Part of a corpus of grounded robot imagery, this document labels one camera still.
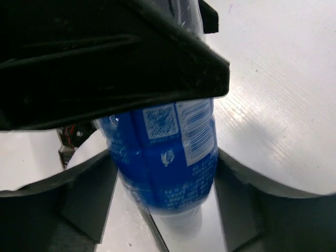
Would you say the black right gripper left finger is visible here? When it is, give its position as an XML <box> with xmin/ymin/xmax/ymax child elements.
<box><xmin>1</xmin><ymin>151</ymin><xmax>117</xmax><ymax>251</ymax></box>

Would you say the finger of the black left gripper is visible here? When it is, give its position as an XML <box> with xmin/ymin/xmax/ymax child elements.
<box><xmin>198</xmin><ymin>0</ymin><xmax>219</xmax><ymax>34</ymax></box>
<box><xmin>1</xmin><ymin>1</ymin><xmax>230</xmax><ymax>131</ymax></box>

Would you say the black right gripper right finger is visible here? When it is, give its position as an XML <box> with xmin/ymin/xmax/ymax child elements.
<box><xmin>215</xmin><ymin>151</ymin><xmax>335</xmax><ymax>251</ymax></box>

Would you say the blue label clear bottle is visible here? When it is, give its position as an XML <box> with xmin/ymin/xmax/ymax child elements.
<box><xmin>96</xmin><ymin>0</ymin><xmax>218</xmax><ymax>237</ymax></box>

